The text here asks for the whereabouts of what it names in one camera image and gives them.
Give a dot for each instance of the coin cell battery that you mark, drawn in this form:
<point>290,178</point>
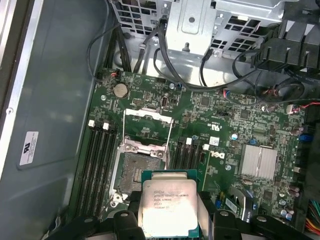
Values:
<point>120,90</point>

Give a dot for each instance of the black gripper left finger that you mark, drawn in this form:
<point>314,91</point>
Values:
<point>100,230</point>

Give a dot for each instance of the CPU socket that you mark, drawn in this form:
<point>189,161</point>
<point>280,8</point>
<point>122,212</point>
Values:
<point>140,170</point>

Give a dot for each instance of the metal socket cover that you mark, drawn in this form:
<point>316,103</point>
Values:
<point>145,113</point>

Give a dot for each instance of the silver internal USB port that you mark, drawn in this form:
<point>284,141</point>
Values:
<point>165,101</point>

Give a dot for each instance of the black PC case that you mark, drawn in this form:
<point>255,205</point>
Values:
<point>50,100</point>

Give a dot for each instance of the silver chipset heatsink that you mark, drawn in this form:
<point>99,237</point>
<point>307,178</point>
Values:
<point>258,161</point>

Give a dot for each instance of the blue-topped capacitor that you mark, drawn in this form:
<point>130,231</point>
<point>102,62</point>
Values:
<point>234,136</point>

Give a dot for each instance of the silver-topped CPU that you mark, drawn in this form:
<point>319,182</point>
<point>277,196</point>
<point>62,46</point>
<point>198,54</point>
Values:
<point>172,200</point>

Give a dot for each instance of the white regulatory sticker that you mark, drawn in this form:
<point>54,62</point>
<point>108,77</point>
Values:
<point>29,148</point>

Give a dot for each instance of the black RAM slot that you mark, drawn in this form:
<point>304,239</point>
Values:
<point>84,170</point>
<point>178,160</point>
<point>99,172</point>
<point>92,172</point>
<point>186,160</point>
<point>106,172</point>
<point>193,160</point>

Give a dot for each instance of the metal locking lever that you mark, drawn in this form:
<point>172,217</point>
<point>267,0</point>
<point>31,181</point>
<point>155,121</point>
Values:
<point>170,161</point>
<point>120,193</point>

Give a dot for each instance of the green motherboard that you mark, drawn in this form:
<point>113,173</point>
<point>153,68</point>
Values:
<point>212,112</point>

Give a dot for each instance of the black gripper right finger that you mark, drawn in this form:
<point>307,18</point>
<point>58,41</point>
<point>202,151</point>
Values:
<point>225,225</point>

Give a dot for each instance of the silver drive cage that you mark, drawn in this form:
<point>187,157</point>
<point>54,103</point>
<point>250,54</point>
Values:
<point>190,25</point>

